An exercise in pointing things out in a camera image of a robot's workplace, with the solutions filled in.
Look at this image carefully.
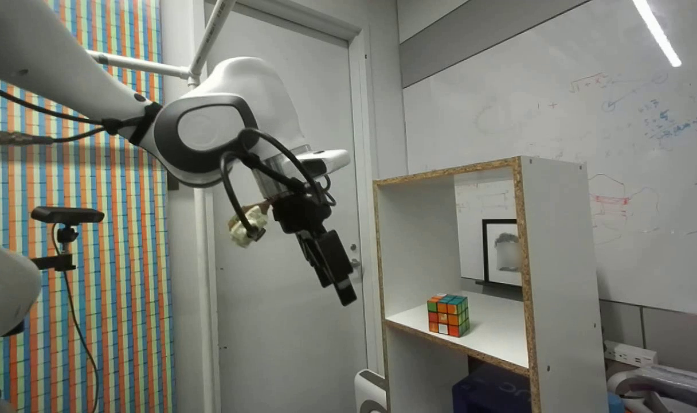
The beige round wrist connector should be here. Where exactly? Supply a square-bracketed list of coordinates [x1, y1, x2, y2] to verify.
[228, 199, 274, 250]

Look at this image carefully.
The black framed portrait drawing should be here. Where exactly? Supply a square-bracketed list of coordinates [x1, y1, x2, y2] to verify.
[482, 218, 526, 290]

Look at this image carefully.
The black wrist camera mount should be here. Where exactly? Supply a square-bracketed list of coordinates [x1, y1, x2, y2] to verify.
[272, 189, 337, 236]

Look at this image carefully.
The white door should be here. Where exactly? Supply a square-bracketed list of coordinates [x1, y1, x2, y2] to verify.
[199, 0, 377, 413]

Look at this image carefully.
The multicoloured Rubik's cube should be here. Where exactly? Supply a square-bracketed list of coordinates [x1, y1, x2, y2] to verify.
[427, 290, 472, 340]

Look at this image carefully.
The white particleboard shelf unit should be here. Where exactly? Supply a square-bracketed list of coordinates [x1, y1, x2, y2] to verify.
[371, 154, 610, 413]

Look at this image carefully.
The dark blue storage box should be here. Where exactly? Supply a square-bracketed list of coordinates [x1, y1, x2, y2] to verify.
[452, 364, 535, 413]

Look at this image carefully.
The black camera on stand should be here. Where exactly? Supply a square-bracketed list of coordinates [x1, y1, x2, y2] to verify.
[30, 203, 108, 413]

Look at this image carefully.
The white metal frame pole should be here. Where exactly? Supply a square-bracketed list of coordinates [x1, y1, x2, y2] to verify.
[86, 47, 196, 82]
[188, 0, 237, 80]

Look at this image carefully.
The colourful striped wall panel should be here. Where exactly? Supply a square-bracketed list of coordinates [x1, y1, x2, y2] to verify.
[0, 0, 175, 413]

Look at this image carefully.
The black looped wrist cable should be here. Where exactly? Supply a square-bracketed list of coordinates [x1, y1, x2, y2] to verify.
[219, 129, 337, 241]

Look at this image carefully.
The white curved tube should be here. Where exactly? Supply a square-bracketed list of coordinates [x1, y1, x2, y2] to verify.
[605, 363, 697, 407]

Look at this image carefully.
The large wall whiteboard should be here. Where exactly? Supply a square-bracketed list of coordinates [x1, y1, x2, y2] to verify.
[396, 0, 697, 321]

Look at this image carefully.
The white air purifier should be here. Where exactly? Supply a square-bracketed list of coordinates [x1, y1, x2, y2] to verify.
[353, 367, 390, 413]

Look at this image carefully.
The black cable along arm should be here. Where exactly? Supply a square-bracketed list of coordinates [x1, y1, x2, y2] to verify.
[0, 77, 152, 146]

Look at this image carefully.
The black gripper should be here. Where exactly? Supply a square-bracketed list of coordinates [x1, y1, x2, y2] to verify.
[293, 224, 361, 310]

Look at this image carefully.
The white power strip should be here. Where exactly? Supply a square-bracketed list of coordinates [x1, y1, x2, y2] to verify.
[604, 340, 661, 369]

